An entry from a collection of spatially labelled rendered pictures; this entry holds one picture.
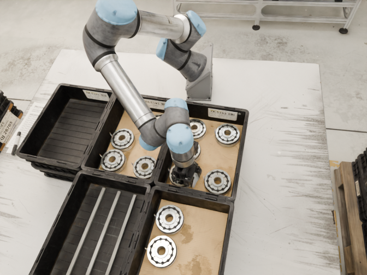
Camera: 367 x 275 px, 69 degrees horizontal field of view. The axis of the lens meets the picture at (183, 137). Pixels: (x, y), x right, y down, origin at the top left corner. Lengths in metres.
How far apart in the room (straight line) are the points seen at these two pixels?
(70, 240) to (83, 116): 0.57
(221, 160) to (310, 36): 2.15
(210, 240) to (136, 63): 1.14
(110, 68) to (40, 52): 2.43
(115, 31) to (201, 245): 0.78
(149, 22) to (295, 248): 1.01
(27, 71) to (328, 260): 2.96
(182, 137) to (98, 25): 0.45
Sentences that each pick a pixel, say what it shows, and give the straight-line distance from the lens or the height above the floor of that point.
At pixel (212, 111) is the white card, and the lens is 1.17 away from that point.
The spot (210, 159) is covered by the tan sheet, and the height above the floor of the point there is 0.83.
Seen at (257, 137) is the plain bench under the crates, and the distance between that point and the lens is 1.35.
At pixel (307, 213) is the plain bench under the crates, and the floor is 0.70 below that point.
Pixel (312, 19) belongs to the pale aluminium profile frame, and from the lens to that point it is 3.05.
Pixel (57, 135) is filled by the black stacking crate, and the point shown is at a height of 0.83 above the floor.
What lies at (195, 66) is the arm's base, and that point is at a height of 0.91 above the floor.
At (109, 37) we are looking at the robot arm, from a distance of 0.97.
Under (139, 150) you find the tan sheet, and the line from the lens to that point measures 1.19.
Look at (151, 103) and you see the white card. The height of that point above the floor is 0.89.
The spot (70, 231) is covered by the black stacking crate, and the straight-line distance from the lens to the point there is 1.16.
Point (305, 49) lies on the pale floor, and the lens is 2.91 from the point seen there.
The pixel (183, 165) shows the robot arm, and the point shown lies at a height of 1.08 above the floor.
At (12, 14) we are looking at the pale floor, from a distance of 4.16.
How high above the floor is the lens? 1.84
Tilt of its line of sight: 59 degrees down
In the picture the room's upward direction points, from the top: 10 degrees counter-clockwise
